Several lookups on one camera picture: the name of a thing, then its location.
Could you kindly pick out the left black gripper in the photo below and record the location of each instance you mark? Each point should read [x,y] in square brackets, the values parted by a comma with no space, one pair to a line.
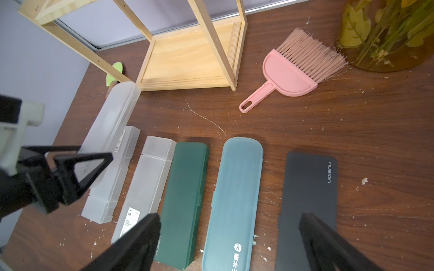
[35,183]

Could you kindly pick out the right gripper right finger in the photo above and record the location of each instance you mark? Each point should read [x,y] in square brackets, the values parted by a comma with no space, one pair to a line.
[326,250]

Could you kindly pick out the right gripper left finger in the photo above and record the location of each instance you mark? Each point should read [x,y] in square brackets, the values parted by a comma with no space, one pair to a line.
[134,251]

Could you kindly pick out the clear pencil case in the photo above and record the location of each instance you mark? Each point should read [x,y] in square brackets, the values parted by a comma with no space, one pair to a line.
[148,183]
[103,198]
[110,123]

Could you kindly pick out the dark green pencil case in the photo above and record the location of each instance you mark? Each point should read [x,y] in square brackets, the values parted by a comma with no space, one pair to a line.
[181,211]

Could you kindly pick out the dark grey pencil case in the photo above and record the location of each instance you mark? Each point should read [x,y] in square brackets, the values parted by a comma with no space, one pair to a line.
[310,186]

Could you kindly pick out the light teal pencil case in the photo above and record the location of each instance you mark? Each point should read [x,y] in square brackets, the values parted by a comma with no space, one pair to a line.
[230,235]

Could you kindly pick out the wooden two-tier shelf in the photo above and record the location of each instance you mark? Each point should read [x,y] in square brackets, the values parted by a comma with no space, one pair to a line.
[204,56]

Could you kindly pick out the pink hand brush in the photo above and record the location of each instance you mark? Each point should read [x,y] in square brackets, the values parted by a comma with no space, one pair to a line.
[296,68]

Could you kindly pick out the artificial plant in glass vase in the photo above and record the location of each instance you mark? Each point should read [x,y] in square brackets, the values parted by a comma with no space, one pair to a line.
[387,36]

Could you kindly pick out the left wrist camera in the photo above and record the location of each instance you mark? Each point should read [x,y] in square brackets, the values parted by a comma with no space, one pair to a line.
[16,115]

